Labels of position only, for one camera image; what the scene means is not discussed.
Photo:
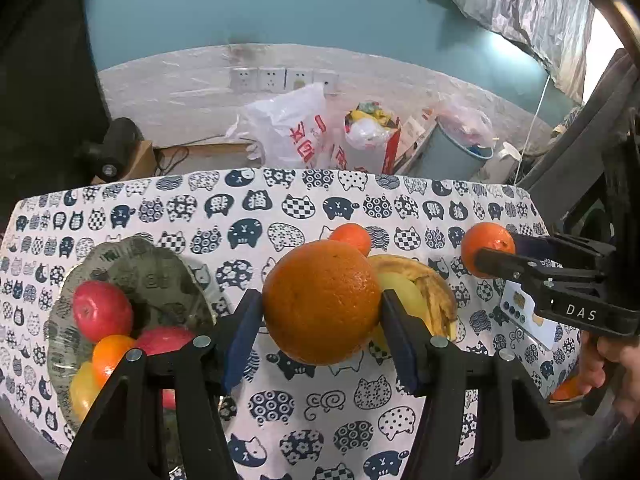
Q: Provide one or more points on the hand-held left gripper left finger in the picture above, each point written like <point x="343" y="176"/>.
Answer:
<point x="242" y="340"/>

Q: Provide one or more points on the black metal stand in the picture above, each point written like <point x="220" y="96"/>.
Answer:
<point x="625" y="185"/>

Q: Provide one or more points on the white and red cardboard box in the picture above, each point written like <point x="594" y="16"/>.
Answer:
<point x="412" y="140"/>

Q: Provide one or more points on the clear plastic bin liner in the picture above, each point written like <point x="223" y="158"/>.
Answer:
<point x="465" y="120"/>

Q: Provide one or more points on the small tangerine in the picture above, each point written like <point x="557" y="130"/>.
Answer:
<point x="112" y="355"/>
<point x="350" y="237"/>

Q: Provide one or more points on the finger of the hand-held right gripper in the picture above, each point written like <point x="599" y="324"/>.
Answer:
<point x="510" y="265"/>
<point x="535" y="247"/>

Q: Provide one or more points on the cat print tablecloth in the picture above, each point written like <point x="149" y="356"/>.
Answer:
<point x="300" y="210"/>

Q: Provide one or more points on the large orange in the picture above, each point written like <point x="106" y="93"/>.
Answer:
<point x="320" y="300"/>

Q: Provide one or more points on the green patterned plate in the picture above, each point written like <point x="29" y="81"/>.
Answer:
<point x="145" y="275"/>

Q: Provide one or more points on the red apple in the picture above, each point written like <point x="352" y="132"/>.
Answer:
<point x="102" y="310"/>
<point x="165" y="339"/>

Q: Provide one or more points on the black cloth panel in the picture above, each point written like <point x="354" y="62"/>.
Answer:
<point x="45" y="85"/>

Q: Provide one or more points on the dark hanging cloth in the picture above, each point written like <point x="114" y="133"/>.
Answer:
<point x="580" y="150"/>

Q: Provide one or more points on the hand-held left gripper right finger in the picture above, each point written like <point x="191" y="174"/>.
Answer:
<point x="400" y="340"/>

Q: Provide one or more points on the black round speaker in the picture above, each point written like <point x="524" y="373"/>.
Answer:
<point x="117" y="145"/>

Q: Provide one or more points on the medium orange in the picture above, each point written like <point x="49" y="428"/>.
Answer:
<point x="482" y="240"/>

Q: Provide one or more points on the white wall socket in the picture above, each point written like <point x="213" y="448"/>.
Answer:
<point x="272" y="78"/>
<point x="243" y="79"/>
<point x="299" y="79"/>
<point x="327" y="81"/>

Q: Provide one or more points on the yellow lemon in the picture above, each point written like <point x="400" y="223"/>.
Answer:
<point x="85" y="390"/>

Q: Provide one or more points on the white plastic bag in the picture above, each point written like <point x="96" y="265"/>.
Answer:
<point x="280" y="125"/>

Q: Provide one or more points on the grey blue trash bin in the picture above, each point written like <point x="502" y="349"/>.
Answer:
<point x="447" y="160"/>

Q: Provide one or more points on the person's right hand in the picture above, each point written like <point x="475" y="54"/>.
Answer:
<point x="595" y="365"/>

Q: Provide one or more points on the silver curtain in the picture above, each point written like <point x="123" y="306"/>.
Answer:
<point x="530" y="15"/>

